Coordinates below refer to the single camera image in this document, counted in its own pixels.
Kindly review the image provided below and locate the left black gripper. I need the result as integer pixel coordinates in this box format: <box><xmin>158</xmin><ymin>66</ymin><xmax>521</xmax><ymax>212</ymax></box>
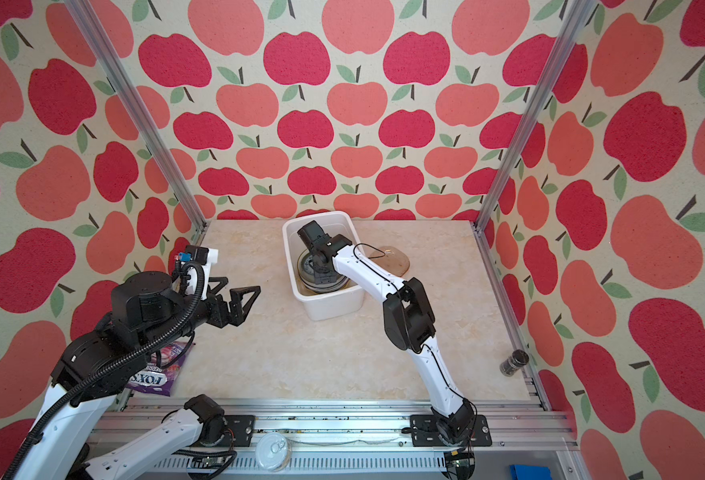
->
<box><xmin>142</xmin><ymin>272</ymin><xmax>264</xmax><ymax>354</ymax></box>

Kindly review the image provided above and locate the right aluminium frame post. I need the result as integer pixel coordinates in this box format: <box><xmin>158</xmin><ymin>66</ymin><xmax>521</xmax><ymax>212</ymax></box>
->
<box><xmin>473</xmin><ymin>0</ymin><xmax>598</xmax><ymax>235</ymax></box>

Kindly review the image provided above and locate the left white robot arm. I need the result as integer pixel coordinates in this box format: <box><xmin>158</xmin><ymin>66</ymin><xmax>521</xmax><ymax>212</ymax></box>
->
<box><xmin>4</xmin><ymin>262</ymin><xmax>262</xmax><ymax>479</ymax></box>

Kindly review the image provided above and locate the aluminium frame post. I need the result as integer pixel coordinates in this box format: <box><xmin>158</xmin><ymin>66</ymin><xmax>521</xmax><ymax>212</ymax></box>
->
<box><xmin>64</xmin><ymin>0</ymin><xmax>208</xmax><ymax>244</ymax></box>
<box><xmin>473</xmin><ymin>0</ymin><xmax>598</xmax><ymax>235</ymax></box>

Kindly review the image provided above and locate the purple snack bag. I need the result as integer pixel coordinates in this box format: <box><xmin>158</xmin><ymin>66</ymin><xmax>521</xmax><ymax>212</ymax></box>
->
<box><xmin>126</xmin><ymin>340</ymin><xmax>196</xmax><ymax>397</ymax></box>

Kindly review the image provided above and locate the black corrugated cable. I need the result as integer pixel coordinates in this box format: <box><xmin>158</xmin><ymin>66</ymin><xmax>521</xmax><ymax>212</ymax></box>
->
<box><xmin>0</xmin><ymin>260</ymin><xmax>206</xmax><ymax>480</ymax></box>

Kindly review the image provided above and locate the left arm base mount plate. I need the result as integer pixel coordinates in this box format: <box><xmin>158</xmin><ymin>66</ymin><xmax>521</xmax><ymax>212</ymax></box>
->
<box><xmin>190</xmin><ymin>414</ymin><xmax>256</xmax><ymax>449</ymax></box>

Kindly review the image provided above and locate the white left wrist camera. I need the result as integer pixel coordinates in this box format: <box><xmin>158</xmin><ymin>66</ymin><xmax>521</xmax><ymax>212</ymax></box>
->
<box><xmin>174</xmin><ymin>245</ymin><xmax>220</xmax><ymax>300</ymax></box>

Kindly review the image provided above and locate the white plastic bin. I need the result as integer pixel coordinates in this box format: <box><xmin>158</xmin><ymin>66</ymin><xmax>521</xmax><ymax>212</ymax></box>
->
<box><xmin>282</xmin><ymin>211</ymin><xmax>365</xmax><ymax>321</ymax></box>

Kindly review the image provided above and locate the blue object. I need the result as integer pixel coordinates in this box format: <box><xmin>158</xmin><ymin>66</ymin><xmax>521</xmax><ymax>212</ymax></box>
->
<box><xmin>509</xmin><ymin>464</ymin><xmax>552</xmax><ymax>480</ymax></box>

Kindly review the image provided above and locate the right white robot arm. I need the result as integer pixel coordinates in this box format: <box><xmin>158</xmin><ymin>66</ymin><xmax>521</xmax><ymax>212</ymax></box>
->
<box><xmin>298</xmin><ymin>220</ymin><xmax>476</xmax><ymax>446</ymax></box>

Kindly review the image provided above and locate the blue patterned plate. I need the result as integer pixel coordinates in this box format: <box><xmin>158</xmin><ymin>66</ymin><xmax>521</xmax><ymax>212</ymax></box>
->
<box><xmin>296</xmin><ymin>249</ymin><xmax>350</xmax><ymax>294</ymax></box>

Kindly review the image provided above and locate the pink ribbed glass plate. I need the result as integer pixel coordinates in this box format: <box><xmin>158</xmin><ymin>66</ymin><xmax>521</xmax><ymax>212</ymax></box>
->
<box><xmin>375</xmin><ymin>246</ymin><xmax>410</xmax><ymax>277</ymax></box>

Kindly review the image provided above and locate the small metal cylinder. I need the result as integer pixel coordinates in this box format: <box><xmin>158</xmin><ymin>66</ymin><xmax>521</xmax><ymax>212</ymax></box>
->
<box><xmin>499</xmin><ymin>349</ymin><xmax>530</xmax><ymax>377</ymax></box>

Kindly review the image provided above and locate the left aluminium frame post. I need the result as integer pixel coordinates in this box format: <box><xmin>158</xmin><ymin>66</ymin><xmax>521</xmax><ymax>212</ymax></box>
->
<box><xmin>64</xmin><ymin>0</ymin><xmax>208</xmax><ymax>244</ymax></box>

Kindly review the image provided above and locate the aluminium front rail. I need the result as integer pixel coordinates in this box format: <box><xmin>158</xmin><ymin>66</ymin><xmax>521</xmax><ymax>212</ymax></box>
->
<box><xmin>66</xmin><ymin>398</ymin><xmax>581</xmax><ymax>480</ymax></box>

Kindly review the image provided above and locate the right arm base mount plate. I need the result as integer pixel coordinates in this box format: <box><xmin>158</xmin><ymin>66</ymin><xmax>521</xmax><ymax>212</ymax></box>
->
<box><xmin>401</xmin><ymin>415</ymin><xmax>493</xmax><ymax>448</ymax></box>

